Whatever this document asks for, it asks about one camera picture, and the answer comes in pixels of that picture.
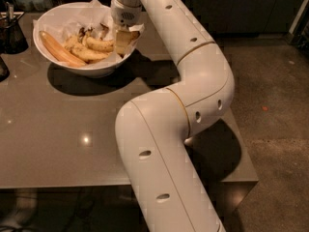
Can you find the white paper bowl liner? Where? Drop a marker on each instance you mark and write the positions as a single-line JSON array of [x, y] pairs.
[[69, 18]]

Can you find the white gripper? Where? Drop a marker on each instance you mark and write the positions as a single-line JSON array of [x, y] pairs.
[[126, 15]]

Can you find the spotted yellow banana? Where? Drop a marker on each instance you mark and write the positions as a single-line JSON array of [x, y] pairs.
[[100, 45]]

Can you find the long orange-yellow banana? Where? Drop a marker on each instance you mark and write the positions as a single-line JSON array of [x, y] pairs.
[[59, 52]]

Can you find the yellow banana bunch in bowl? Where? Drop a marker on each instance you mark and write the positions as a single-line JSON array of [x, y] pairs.
[[75, 44]]

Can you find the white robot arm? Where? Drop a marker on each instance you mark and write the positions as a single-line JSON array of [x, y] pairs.
[[151, 129]]

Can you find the white ceramic bowl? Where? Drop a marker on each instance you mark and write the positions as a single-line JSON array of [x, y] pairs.
[[96, 69]]

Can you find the dark round object at left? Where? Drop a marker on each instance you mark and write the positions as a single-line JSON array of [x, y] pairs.
[[4, 71]]

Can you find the black mesh utensil holder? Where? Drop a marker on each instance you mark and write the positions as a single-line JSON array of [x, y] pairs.
[[12, 39]]

